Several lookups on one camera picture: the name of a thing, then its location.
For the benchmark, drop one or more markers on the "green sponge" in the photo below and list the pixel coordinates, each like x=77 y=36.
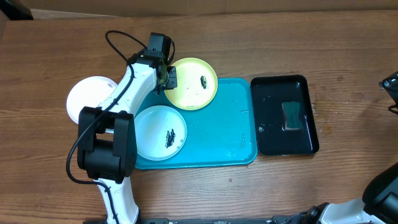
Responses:
x=291 y=111

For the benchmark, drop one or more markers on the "black plastic tray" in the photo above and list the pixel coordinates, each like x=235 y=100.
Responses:
x=268 y=94

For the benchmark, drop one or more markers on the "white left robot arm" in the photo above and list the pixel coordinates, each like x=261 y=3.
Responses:
x=106 y=143

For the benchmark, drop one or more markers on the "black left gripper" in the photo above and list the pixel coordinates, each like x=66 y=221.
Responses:
x=172 y=83

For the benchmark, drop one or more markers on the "light blue plate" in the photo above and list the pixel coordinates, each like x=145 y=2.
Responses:
x=161 y=132

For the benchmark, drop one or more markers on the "yellow-green plate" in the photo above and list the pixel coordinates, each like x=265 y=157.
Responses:
x=197 y=84

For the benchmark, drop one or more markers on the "brown cardboard backdrop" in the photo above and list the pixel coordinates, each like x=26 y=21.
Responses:
x=200 y=7

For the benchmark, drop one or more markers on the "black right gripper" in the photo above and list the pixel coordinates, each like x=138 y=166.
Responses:
x=389 y=84

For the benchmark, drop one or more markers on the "white plate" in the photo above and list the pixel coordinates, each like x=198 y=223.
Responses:
x=89 y=92

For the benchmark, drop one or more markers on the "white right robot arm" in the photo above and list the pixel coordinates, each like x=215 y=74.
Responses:
x=378 y=205

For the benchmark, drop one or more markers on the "blue plastic tray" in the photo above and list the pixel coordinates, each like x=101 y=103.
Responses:
x=220 y=134

